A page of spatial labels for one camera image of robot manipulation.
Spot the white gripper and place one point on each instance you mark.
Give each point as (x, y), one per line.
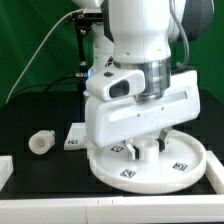
(109, 122)

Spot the white round table top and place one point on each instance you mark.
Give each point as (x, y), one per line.
(181, 164)

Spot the white cross-shaped table base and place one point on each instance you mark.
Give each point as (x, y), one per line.
(75, 144)

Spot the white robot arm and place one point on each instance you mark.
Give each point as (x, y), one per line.
(149, 87)

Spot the white marker sheet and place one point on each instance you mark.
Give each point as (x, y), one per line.
(77, 130)

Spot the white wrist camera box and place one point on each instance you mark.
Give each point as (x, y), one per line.
(116, 83)

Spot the white U-shaped border frame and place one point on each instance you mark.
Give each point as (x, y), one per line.
(123, 210)

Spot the black camera stand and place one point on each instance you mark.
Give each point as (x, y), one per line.
(83, 21)

